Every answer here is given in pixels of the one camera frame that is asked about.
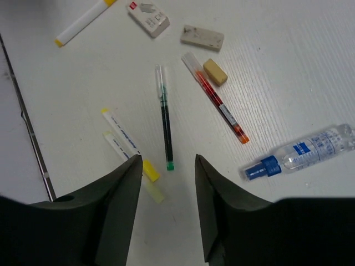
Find white staples box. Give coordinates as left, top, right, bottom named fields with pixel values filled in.
left=126, top=1, right=170, bottom=38

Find dirty white eraser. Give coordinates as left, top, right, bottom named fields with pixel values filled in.
left=180, top=25, right=225, bottom=52

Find white marker pale cap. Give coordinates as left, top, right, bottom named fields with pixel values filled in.
left=103, top=131, right=165, bottom=203

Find green ink gel pen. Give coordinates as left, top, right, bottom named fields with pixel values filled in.
left=155, top=65, right=175, bottom=171

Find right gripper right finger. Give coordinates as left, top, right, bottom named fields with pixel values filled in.
left=195, top=155, right=354, bottom=265

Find red ink gel pen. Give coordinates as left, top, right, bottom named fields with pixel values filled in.
left=181, top=52, right=249, bottom=144

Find white marker yellow cap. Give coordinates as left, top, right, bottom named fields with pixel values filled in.
left=101, top=108, right=160, bottom=182

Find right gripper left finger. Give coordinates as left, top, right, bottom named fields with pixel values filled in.
left=1, top=155, right=143, bottom=265

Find small yellow eraser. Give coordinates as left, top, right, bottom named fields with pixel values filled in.
left=203, top=59, right=228, bottom=86

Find white marker orange caps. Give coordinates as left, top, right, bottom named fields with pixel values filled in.
left=54, top=0, right=116, bottom=48

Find clear blue spray bottle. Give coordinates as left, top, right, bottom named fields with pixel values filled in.
left=241, top=124, right=354, bottom=181

